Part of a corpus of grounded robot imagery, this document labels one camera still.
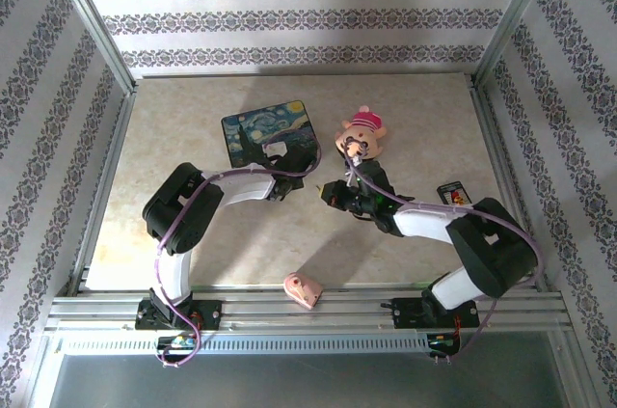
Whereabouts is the starry night painted tin box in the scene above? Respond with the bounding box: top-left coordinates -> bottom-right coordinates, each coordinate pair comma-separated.
220,99 -> 323,171

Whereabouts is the grey metal sheet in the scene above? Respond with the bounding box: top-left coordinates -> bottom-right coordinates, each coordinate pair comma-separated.
45,353 -> 570,408

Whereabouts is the plush doll head pink hat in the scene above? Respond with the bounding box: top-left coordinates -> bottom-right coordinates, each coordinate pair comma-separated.
335,105 -> 391,162

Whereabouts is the aluminium front rail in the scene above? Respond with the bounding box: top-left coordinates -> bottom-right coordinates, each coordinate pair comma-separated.
43,284 -> 573,334

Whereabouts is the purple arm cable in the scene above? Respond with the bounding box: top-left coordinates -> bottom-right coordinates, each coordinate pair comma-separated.
343,136 -> 547,367
153,131 -> 324,370

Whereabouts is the aluminium frame post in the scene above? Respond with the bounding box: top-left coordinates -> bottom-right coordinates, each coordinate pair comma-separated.
469,0 -> 576,89
41,0 -> 138,95

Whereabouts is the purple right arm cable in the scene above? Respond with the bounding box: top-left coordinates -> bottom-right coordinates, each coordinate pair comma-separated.
343,136 -> 547,367

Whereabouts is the black card with red picture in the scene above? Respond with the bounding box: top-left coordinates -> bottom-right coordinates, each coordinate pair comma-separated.
436,180 -> 469,207

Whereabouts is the grey slotted cable duct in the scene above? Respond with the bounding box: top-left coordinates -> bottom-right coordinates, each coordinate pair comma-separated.
56,333 -> 435,357

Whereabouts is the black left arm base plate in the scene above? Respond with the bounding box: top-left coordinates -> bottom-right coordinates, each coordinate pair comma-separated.
135,299 -> 224,332

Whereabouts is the aluminium side rail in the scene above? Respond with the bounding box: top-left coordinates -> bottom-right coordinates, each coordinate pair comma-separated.
67,89 -> 139,296
468,82 -> 555,294

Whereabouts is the pink plastic toy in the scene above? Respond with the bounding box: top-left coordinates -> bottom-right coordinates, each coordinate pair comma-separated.
282,271 -> 325,310

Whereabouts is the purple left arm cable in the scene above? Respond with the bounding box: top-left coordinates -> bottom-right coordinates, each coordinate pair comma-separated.
153,131 -> 324,370

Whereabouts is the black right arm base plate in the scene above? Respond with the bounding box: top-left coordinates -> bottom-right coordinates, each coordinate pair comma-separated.
391,295 -> 481,330

